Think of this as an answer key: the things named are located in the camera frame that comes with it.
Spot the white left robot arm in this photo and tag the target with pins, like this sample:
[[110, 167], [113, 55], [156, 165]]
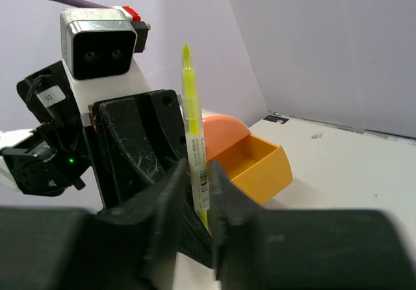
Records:
[[128, 135]]

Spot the yellow bottom drawer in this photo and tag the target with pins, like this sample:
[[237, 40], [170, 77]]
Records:
[[257, 167]]

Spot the pink top drawer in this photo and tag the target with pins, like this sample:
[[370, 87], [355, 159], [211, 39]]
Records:
[[221, 133]]

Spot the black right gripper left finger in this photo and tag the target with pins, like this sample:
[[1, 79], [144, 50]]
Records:
[[145, 230]]

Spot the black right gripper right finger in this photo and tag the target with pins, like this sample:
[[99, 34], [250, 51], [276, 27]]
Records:
[[240, 241]]

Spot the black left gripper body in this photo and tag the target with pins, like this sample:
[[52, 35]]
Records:
[[61, 149]]

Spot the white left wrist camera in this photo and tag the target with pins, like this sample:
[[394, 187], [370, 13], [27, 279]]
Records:
[[98, 46]]

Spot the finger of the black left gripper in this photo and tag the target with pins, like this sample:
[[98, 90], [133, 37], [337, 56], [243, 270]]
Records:
[[165, 126], [122, 118]]

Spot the white round drawer organizer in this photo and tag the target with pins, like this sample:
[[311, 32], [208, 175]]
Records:
[[205, 113]]

